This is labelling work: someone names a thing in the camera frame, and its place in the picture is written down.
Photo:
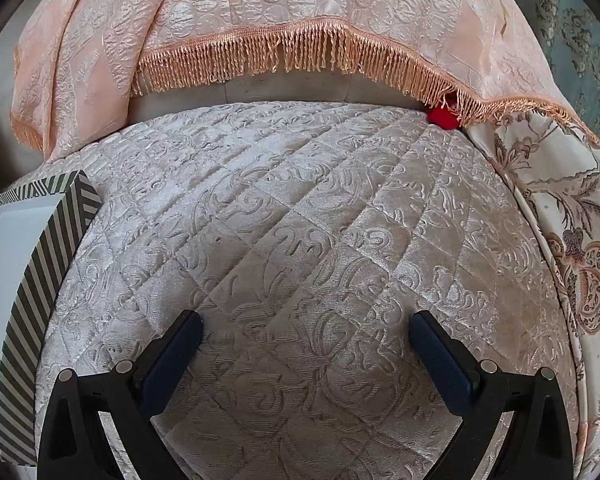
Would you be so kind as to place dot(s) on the grey sofa backrest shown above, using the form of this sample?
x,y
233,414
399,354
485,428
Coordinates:
x,y
280,90

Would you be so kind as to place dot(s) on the teal damask curtain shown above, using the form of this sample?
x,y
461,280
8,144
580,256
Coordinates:
x,y
570,35

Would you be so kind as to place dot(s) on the peach fringed blanket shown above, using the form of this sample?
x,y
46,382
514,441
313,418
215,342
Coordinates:
x,y
280,0

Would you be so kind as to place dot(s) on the small red object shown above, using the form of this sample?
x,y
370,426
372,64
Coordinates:
x,y
441,117

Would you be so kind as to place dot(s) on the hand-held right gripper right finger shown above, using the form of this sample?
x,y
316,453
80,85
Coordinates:
x,y
442,365

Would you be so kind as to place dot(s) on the striped jewelry box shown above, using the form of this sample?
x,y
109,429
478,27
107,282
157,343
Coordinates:
x,y
30,320

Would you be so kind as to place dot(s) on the quilted beige sofa cover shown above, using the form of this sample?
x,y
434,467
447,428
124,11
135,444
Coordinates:
x,y
300,210

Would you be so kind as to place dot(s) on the floral print cushion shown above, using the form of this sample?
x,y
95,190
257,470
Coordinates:
x,y
580,210

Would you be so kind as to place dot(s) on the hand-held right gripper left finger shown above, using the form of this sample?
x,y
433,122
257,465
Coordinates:
x,y
172,365

